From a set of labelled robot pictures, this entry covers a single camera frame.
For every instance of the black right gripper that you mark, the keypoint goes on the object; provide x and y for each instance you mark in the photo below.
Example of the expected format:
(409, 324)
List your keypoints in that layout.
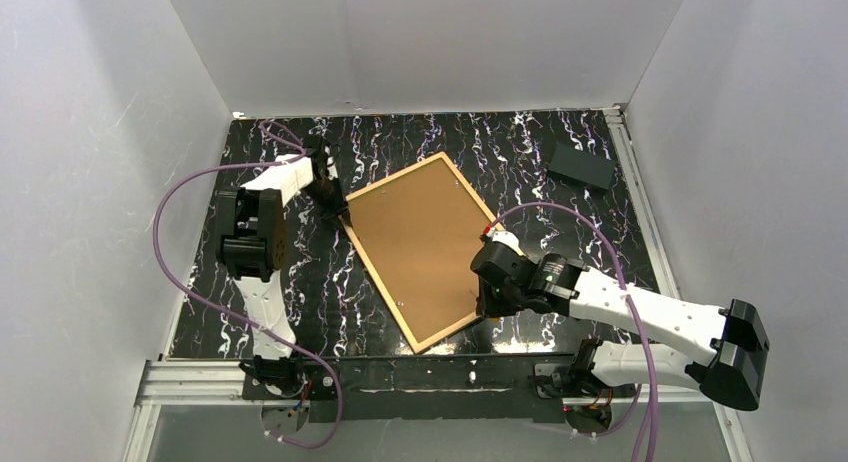
(488, 294)

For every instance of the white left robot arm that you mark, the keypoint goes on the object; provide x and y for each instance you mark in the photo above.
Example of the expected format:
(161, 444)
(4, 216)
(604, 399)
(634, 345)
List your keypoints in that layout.
(251, 236)

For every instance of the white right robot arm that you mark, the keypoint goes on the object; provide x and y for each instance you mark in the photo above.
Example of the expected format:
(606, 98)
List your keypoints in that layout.
(721, 352)

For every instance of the black rectangular box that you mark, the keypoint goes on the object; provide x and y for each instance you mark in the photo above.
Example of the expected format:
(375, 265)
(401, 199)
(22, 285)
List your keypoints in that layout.
(582, 168)

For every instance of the aluminium rail frame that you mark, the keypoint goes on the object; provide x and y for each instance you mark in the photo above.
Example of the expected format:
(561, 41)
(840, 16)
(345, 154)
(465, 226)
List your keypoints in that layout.
(332, 303)

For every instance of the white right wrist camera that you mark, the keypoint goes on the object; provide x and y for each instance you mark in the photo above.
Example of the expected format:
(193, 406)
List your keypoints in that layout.
(500, 235)

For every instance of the green wooden photo frame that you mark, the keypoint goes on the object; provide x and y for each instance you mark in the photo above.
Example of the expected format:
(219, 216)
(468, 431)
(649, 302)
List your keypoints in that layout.
(416, 232)

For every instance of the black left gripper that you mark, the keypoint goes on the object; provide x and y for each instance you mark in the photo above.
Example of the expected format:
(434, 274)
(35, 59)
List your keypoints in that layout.
(327, 192)

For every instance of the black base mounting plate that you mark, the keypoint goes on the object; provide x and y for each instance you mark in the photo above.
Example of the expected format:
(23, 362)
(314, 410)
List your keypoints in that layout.
(538, 387)

